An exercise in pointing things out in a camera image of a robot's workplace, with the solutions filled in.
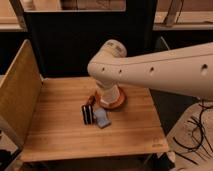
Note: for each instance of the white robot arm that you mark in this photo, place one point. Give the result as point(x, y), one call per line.
point(185, 71)

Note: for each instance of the brown round plate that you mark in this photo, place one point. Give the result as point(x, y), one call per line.
point(110, 99)

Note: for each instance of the black back panel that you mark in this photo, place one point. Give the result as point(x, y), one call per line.
point(64, 42)

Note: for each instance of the dark right side panel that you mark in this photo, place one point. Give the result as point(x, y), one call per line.
point(170, 106)

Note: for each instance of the wooden side panel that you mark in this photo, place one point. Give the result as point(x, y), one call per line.
point(19, 91)

